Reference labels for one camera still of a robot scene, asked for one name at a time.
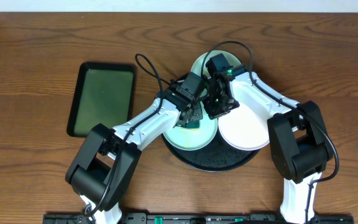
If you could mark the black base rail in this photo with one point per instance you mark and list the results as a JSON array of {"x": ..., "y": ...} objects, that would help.
[{"x": 142, "y": 218}]

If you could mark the light green plate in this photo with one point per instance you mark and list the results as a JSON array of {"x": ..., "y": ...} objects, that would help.
[
  {"x": 192, "y": 139},
  {"x": 199, "y": 63}
]

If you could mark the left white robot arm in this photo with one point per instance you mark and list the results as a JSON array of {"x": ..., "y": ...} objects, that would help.
[{"x": 103, "y": 167}]

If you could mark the white plate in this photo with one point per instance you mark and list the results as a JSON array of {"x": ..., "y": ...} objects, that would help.
[{"x": 243, "y": 129}]

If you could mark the round black serving tray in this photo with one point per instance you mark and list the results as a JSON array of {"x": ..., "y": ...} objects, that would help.
[{"x": 217, "y": 156}]

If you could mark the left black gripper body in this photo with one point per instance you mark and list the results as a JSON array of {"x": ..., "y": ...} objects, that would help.
[{"x": 190, "y": 115}]

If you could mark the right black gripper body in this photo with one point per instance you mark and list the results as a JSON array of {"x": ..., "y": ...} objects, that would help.
[{"x": 217, "y": 106}]

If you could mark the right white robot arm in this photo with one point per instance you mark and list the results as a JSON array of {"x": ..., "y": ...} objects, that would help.
[{"x": 300, "y": 147}]

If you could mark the black rectangular water tray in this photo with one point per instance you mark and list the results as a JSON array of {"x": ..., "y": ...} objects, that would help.
[{"x": 104, "y": 93}]

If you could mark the green yellow sponge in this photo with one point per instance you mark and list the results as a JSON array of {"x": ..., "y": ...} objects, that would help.
[{"x": 191, "y": 125}]

